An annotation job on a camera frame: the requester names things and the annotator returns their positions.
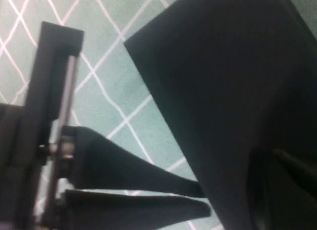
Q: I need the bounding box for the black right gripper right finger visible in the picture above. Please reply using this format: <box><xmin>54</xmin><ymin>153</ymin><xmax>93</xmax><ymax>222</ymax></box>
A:
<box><xmin>61</xmin><ymin>189</ymin><xmax>211</xmax><ymax>230</ymax></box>

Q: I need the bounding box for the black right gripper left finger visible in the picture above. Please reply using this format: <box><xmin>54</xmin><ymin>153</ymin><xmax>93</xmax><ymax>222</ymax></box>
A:
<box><xmin>61</xmin><ymin>125</ymin><xmax>206</xmax><ymax>198</ymax></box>

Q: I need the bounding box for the black printed glasses case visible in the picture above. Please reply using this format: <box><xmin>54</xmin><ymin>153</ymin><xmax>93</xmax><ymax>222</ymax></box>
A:
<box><xmin>123</xmin><ymin>0</ymin><xmax>317</xmax><ymax>230</ymax></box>

